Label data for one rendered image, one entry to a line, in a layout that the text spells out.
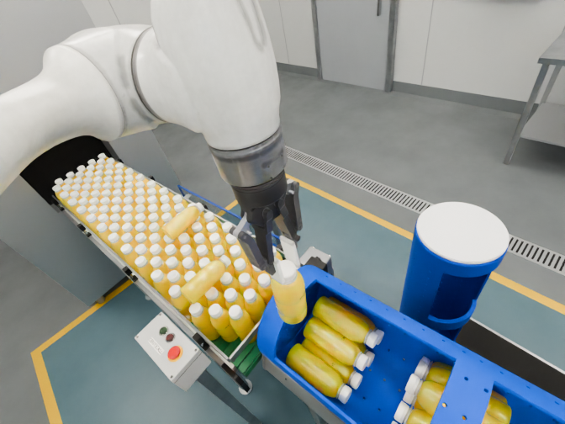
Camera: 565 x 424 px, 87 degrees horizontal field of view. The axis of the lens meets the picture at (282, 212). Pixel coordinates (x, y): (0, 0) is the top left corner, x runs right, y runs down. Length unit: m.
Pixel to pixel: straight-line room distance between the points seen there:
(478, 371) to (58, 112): 0.77
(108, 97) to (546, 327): 2.30
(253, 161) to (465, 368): 0.58
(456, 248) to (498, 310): 1.20
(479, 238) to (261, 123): 0.97
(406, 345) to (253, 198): 0.68
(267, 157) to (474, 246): 0.91
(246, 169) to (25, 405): 2.61
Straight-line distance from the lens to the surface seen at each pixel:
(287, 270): 0.56
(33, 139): 0.34
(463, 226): 1.21
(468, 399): 0.71
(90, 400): 2.52
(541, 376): 2.03
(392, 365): 0.98
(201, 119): 0.32
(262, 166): 0.34
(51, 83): 0.38
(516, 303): 2.37
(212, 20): 0.29
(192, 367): 0.97
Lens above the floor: 1.90
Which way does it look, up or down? 44 degrees down
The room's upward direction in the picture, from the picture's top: 15 degrees counter-clockwise
